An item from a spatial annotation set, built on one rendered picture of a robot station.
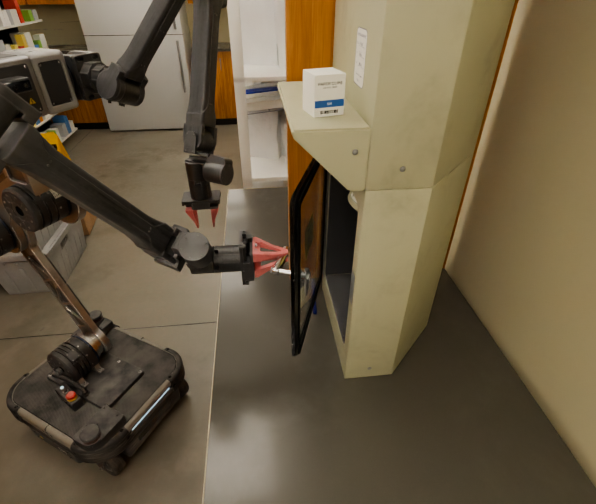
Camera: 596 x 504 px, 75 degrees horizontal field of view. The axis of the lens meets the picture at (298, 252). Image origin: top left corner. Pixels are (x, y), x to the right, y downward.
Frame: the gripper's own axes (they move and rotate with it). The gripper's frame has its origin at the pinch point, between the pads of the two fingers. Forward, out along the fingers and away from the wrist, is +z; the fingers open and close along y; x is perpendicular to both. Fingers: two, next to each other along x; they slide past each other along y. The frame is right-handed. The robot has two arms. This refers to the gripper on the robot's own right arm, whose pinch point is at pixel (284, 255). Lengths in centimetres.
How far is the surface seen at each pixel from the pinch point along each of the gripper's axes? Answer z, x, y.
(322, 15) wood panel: 10.2, 23.7, 42.3
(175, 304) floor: -63, 120, -120
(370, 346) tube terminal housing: 17.2, -13.2, -15.6
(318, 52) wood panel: 9.6, 23.7, 35.6
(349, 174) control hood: 9.4, -13.3, 24.1
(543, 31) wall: 55, 18, 40
